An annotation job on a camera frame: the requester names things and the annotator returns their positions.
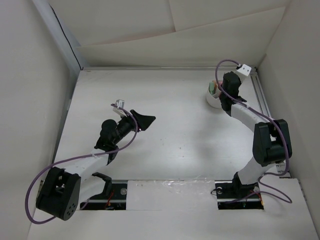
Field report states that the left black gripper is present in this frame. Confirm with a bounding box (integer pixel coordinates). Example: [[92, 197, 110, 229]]
[[112, 110, 155, 145]]

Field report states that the green translucent highlighter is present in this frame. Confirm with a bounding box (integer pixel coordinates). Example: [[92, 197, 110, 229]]
[[208, 81, 217, 96]]

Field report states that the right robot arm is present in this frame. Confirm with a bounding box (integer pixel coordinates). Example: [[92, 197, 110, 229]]
[[219, 71, 292, 200]]

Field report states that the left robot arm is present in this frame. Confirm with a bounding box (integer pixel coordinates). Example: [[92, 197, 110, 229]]
[[35, 108, 156, 221]]

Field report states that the white round divided container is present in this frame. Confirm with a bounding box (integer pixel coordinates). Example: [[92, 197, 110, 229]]
[[205, 84, 222, 109]]

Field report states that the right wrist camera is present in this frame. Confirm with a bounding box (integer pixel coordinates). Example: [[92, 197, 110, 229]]
[[236, 64, 252, 78]]

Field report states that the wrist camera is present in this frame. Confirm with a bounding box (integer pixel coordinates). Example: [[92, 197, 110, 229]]
[[236, 64, 252, 78], [111, 99, 126, 118]]

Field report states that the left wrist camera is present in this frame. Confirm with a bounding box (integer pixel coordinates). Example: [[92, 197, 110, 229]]
[[111, 99, 126, 118]]

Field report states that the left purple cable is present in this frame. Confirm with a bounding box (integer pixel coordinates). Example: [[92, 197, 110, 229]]
[[24, 103, 139, 224]]

